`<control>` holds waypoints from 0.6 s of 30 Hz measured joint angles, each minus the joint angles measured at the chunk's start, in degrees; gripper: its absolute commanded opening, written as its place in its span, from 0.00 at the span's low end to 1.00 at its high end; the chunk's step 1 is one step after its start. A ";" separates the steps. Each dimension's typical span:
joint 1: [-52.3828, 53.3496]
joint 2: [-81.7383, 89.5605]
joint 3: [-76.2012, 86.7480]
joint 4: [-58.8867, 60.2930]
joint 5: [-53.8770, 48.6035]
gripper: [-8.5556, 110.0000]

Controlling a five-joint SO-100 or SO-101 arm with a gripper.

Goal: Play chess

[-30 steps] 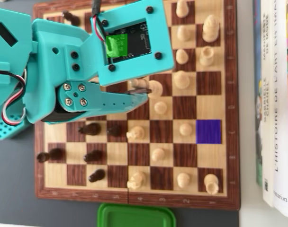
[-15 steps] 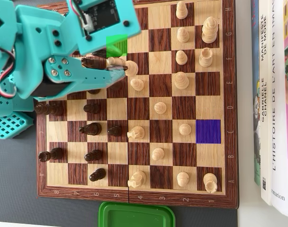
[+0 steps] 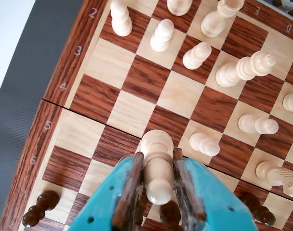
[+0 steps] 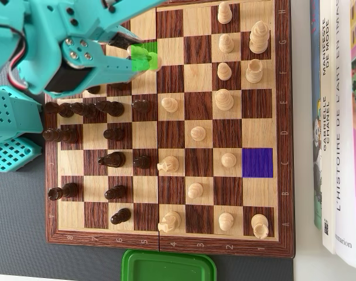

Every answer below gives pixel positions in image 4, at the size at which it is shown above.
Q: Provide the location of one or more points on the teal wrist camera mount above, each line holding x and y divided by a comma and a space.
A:
137, 7

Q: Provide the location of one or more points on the dark brown queen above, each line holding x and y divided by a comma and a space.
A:
59, 135

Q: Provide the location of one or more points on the green plastic lid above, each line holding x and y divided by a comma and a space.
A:
166, 267

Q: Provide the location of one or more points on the dark brown bishop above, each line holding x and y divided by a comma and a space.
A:
84, 109
109, 107

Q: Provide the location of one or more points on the dark grey mat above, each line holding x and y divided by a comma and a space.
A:
20, 219

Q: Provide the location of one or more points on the dark brown rook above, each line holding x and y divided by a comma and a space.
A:
58, 109
63, 191

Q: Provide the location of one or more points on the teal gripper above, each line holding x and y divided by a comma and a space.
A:
78, 50

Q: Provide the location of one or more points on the wooden chessboard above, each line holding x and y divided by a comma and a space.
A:
172, 52

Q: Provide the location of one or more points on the white wooden king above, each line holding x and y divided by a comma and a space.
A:
258, 38

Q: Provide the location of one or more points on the dark brown pawn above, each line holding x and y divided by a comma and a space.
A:
141, 105
113, 134
121, 215
142, 161
115, 192
93, 89

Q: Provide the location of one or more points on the white wooden bishop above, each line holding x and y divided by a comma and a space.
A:
154, 60

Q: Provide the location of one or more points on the white wooden pawn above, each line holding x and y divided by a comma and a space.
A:
195, 190
225, 221
198, 133
226, 43
228, 160
225, 13
169, 104
224, 71

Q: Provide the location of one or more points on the blue panda book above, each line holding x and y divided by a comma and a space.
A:
317, 137

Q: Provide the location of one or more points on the white wooden rook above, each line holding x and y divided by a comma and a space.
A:
253, 71
260, 225

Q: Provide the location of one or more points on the white wooden knight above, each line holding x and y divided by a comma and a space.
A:
169, 221
168, 164

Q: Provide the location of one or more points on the white Gabrielle Chanel book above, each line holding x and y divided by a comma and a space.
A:
330, 87

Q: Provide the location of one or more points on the dark brown knight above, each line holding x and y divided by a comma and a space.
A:
112, 159

